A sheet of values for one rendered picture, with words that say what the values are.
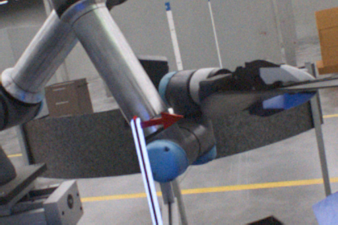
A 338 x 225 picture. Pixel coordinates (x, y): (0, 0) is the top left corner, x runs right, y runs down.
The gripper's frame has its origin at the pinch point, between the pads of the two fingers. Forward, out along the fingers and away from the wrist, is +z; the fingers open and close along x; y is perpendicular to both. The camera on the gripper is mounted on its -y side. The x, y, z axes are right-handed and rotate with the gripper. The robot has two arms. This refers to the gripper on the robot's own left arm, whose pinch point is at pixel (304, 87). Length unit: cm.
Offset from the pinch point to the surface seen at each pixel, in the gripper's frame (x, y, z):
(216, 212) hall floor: 105, 144, -184
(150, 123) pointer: 2.0, -22.1, -8.2
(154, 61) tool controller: -6, 12, -54
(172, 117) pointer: 1.6, -19.8, -6.5
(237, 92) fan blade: -1.6, -19.1, 4.9
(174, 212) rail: 31, 7, -45
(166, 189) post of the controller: 27, 10, -52
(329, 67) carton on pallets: 36, 683, -423
